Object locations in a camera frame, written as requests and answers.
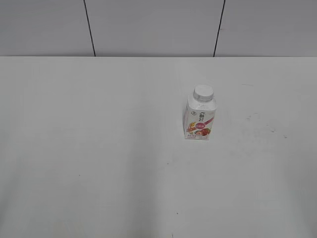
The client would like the white ribbed bottle cap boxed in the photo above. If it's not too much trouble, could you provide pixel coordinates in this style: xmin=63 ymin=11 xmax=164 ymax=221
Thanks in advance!
xmin=193 ymin=85 xmax=214 ymax=103

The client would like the white yili changqing yogurt bottle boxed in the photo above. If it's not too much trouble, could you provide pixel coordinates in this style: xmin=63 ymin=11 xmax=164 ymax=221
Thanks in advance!
xmin=183 ymin=95 xmax=217 ymax=140

